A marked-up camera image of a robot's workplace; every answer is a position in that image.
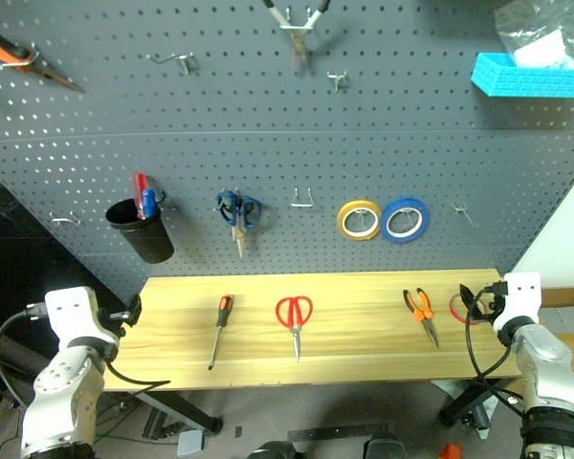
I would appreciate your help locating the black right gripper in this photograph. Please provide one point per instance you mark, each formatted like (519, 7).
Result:
(496, 308)

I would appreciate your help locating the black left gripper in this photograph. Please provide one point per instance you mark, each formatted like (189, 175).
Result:
(115, 322)

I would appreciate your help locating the red tape roll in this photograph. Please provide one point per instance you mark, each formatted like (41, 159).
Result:
(453, 311)

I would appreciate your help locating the orange black long-nose pliers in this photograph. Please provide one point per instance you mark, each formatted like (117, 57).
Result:
(423, 311)

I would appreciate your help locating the orange black screwdriver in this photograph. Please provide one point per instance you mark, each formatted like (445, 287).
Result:
(225, 308)

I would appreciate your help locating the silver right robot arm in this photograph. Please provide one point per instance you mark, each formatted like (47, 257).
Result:
(550, 368)

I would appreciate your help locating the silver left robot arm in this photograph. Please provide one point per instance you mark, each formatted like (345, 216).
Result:
(57, 392)

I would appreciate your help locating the black plastic cup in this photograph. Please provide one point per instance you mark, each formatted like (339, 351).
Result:
(146, 236)

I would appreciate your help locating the black table leg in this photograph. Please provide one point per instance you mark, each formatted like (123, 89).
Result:
(186, 408)
(464, 404)

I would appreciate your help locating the silver pegboard hook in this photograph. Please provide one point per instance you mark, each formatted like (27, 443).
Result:
(177, 58)
(337, 79)
(64, 220)
(463, 210)

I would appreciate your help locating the blue tape roll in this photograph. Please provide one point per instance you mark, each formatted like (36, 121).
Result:
(387, 227)

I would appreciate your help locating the small red floor object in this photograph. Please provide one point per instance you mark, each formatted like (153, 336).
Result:
(450, 452)

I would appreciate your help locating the yellow tape roll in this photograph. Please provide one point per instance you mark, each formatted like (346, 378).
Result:
(344, 225)

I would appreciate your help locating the dark rounded shape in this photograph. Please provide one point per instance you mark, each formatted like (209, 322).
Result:
(272, 452)
(385, 448)

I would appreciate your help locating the black flat floor bar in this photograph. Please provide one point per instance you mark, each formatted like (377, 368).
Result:
(335, 432)

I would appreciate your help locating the grey perforated pegboard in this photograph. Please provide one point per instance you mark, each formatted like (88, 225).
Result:
(268, 134)

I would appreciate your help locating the blue plastic bin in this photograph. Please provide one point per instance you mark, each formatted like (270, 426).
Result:
(531, 79)

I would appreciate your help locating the clear plastic bag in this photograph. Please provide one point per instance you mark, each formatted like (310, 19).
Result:
(540, 33)

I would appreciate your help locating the orange black needle-nose pliers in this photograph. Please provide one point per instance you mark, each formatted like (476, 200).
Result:
(9, 50)

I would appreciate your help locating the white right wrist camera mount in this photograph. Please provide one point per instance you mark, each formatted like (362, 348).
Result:
(523, 301)

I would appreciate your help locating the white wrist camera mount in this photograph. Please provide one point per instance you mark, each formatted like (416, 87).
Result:
(72, 311)
(523, 301)

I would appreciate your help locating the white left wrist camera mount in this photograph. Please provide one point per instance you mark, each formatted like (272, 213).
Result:
(72, 311)

